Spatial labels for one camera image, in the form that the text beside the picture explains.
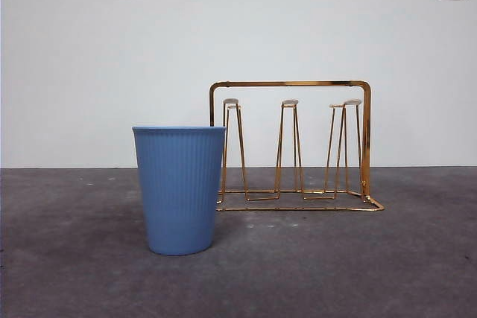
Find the gold wire cup rack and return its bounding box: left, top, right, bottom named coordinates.
left=209, top=79, right=385, bottom=213

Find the blue ribbed plastic cup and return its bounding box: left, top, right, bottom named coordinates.
left=132, top=125, right=227, bottom=257

